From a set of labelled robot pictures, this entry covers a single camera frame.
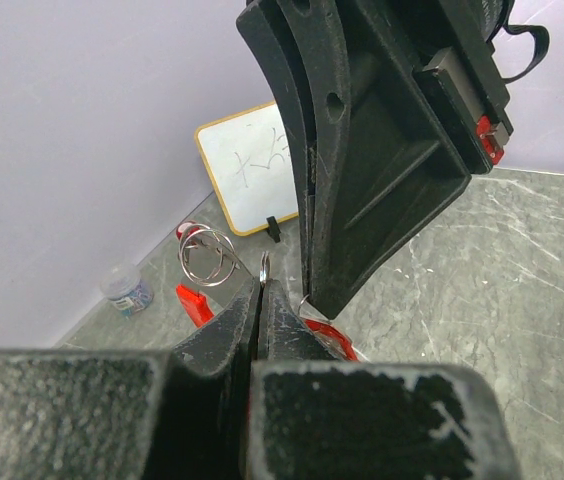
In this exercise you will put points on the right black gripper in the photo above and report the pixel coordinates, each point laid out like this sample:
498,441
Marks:
407,102

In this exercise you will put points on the small whiteboard wood frame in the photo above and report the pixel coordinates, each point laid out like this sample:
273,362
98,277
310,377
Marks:
247,158

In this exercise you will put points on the clear paperclip jar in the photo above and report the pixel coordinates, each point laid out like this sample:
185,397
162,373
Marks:
126,290

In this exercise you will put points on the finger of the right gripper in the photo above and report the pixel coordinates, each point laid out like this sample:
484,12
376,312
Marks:
269,31

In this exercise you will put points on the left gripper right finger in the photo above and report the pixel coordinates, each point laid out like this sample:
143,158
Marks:
315,417

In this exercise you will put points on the red key tag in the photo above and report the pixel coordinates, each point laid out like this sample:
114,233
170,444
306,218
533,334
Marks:
338,342

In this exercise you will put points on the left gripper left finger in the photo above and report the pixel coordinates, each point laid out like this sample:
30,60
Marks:
175,413

